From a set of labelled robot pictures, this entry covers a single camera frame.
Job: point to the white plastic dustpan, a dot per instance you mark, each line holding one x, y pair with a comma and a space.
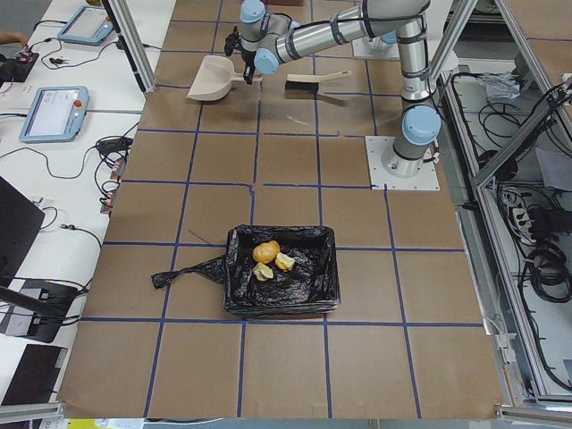
214, 79

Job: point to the white handled brush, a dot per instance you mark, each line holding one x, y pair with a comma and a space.
311, 83

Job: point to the brown potato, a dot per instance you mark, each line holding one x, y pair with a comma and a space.
266, 252

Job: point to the yellow orange food piece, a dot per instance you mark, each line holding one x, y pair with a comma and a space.
284, 262

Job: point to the pale green food piece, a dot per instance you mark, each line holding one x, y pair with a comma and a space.
263, 272

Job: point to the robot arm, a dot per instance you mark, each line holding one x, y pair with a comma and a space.
388, 30
390, 37

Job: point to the black lined trash bin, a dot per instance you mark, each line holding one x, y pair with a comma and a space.
311, 287

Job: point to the upper teach pendant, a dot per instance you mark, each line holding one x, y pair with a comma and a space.
89, 26

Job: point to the teach pendant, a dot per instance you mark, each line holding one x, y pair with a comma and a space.
89, 26
56, 115

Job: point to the lower teach pendant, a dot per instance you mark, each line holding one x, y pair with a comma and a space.
56, 115

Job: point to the person at desk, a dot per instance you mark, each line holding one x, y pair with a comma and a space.
9, 37

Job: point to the black laptop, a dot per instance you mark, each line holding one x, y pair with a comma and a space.
33, 307

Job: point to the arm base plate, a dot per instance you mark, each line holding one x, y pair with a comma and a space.
387, 171
375, 49

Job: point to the aluminium frame post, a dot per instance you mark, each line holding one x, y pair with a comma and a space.
124, 26

